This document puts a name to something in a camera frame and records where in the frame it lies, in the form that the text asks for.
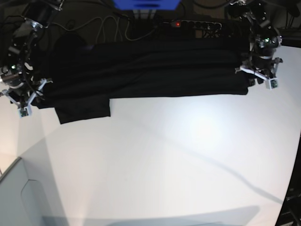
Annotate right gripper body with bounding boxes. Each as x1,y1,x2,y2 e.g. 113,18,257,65
0,78,53,109

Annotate blue box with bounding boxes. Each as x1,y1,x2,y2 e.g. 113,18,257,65
113,0,180,10

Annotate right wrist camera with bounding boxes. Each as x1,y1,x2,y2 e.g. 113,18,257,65
18,106,32,118

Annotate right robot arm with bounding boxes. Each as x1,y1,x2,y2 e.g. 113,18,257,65
0,0,64,117

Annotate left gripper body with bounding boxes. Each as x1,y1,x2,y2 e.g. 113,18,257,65
235,56,282,86

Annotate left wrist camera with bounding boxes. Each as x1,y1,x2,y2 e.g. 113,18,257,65
265,78,278,90

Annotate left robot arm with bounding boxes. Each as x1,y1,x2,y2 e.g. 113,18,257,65
228,0,283,90

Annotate grey cable loops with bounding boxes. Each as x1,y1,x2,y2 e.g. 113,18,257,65
63,9,158,43

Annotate black T-shirt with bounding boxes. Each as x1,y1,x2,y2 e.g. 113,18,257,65
32,32,249,124

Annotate black power strip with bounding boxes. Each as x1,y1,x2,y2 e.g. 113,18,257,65
170,20,222,31

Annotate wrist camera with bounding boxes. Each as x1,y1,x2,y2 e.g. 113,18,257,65
265,78,278,90
18,106,32,118

